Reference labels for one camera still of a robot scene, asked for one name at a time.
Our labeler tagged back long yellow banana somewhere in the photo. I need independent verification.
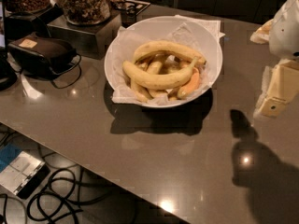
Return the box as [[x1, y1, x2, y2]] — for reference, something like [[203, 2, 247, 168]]
[[133, 40, 206, 65]]

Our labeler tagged lower left yellow banana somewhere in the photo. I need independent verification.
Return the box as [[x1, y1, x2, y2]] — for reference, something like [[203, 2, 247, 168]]
[[130, 81, 151, 103]]

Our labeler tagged steel pedestal block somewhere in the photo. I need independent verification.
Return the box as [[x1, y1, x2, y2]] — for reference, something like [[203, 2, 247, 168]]
[[48, 10, 121, 60]]

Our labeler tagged blue object on floor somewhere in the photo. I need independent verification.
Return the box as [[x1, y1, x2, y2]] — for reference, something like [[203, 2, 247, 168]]
[[0, 144, 21, 173]]

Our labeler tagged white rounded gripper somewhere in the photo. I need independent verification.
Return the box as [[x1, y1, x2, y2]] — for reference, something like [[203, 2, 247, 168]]
[[257, 0, 299, 118]]

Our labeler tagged orange-tinted right banana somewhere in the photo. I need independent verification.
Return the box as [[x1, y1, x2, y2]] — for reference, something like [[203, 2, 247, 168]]
[[177, 68, 201, 99]]

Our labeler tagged dark stand left edge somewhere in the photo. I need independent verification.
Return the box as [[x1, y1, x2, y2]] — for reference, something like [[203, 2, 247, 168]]
[[0, 0, 18, 91]]

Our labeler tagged white paper napkin liner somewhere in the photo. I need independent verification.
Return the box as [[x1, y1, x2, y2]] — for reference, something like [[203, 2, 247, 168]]
[[110, 14, 226, 106]]

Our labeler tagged glass jar of granola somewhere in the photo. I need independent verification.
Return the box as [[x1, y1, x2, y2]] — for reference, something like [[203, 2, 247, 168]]
[[57, 0, 111, 25]]

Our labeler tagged middle short yellow banana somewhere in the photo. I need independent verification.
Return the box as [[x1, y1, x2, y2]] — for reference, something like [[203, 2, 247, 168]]
[[147, 55, 166, 75]]

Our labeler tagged white round bowl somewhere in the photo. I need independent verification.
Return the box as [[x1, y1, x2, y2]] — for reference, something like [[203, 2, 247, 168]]
[[104, 15, 224, 109]]

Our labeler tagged curved yellow banana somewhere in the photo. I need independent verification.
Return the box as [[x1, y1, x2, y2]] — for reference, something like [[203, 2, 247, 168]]
[[122, 57, 198, 90]]

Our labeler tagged black cable on floor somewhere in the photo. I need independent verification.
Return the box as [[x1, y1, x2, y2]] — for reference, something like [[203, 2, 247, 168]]
[[25, 167, 116, 224]]

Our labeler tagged black cable on table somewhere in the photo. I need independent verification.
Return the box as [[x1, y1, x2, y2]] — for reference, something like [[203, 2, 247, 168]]
[[18, 53, 83, 90]]

